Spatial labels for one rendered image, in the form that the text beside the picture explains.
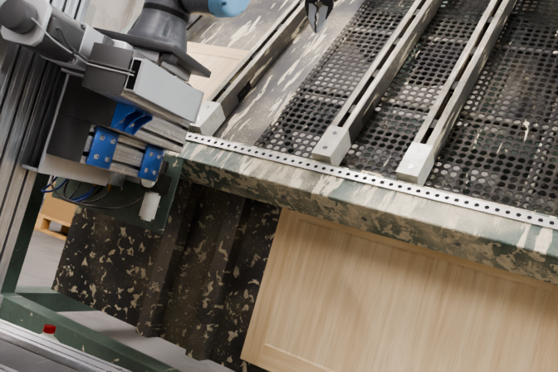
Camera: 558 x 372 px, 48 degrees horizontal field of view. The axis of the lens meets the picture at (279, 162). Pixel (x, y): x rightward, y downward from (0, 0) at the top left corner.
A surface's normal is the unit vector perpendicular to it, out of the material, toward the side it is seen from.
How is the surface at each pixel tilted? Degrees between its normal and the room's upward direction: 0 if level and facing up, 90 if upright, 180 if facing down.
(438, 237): 144
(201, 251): 90
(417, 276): 90
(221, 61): 54
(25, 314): 90
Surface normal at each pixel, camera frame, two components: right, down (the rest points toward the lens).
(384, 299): -0.44, -0.18
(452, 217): -0.20, -0.71
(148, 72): 0.92, 0.24
